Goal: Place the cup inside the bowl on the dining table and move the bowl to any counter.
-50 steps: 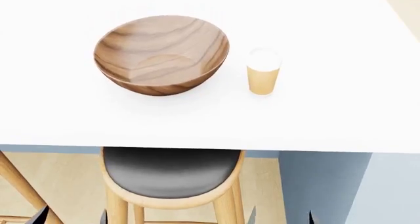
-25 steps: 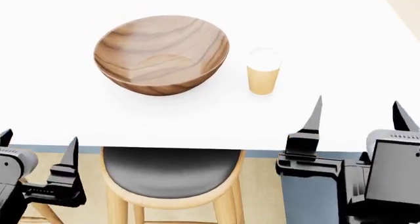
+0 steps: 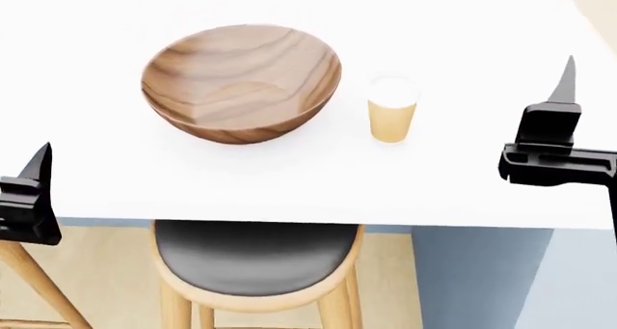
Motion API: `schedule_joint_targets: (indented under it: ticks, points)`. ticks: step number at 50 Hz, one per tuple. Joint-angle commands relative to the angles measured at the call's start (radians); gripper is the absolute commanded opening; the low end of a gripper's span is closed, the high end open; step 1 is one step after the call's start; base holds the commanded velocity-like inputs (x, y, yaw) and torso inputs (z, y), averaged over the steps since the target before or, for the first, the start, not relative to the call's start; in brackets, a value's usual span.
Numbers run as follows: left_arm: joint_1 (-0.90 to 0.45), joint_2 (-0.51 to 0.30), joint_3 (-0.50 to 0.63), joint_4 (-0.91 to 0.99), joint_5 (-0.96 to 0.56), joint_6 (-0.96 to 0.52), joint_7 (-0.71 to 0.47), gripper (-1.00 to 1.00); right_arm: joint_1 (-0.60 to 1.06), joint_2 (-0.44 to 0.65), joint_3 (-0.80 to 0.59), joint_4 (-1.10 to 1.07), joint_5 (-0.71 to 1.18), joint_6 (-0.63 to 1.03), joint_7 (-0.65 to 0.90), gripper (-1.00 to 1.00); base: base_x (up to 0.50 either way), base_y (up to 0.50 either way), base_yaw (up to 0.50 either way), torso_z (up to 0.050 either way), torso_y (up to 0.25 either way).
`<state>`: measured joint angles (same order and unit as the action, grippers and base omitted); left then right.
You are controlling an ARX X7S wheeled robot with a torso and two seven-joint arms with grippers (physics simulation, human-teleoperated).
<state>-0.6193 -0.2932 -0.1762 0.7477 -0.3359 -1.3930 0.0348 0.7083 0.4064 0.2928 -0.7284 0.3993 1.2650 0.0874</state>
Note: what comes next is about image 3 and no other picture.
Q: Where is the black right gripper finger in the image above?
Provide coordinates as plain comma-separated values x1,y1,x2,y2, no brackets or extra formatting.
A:
515,54,583,146

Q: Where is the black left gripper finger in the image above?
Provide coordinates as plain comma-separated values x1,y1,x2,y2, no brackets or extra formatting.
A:
0,141,54,219

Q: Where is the clear cup with yellow drink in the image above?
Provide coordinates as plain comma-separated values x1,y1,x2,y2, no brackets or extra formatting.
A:
366,75,422,145

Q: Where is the round wooden bowl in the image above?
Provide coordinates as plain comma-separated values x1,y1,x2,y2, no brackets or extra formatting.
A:
140,24,344,147

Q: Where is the light wooden stool leg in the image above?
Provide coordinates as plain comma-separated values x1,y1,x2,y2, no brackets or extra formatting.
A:
0,238,94,329

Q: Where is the blue-grey table base panel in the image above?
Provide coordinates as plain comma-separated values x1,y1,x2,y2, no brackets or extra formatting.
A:
411,225,554,329

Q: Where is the dark round stool seat cushion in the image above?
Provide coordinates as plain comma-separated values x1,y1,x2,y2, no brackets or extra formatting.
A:
153,219,361,297

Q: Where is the wooden stool with black seat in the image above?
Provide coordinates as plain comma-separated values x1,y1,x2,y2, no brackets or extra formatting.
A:
148,219,367,329

